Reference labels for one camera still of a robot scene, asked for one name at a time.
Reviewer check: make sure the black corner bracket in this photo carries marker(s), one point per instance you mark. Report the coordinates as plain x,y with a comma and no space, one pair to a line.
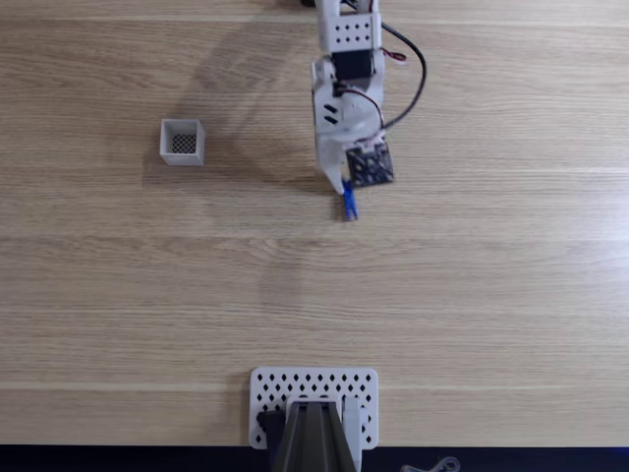
269,423

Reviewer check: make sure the small white lattice crate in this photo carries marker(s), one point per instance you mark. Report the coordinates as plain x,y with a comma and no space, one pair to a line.
169,156

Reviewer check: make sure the blue clothes peg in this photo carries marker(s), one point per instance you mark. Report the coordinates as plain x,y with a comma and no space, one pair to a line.
350,204

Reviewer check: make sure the black camera circuit board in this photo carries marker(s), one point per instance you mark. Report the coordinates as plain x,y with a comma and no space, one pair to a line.
371,164

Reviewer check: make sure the light grey corner bracket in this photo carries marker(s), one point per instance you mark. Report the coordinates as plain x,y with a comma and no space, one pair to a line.
352,418

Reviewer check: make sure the white perforated stand base plate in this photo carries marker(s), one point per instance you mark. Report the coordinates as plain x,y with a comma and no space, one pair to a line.
314,383

